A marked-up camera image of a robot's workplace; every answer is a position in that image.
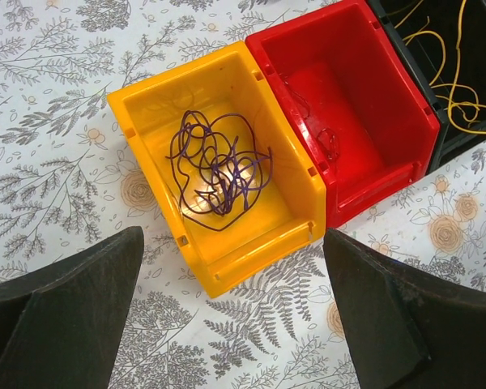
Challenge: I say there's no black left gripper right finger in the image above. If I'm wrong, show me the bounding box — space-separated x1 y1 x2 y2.
323 229 486 388

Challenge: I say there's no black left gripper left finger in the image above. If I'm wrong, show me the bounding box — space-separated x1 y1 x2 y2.
0 226 144 388

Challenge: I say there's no red cable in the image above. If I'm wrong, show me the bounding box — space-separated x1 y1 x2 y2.
281 75 343 163

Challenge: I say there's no dark blue purple cable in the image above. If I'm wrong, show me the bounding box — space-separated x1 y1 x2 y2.
165 109 273 233

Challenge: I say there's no floral patterned table mat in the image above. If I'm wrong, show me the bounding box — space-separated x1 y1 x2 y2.
0 0 486 389

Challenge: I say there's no red plastic bin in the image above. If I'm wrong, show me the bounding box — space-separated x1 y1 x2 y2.
245 1 440 228

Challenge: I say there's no yellow plastic bin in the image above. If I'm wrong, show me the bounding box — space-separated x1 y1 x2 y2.
108 42 326 297

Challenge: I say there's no black plastic bin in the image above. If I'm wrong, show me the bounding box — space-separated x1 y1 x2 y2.
368 1 486 171

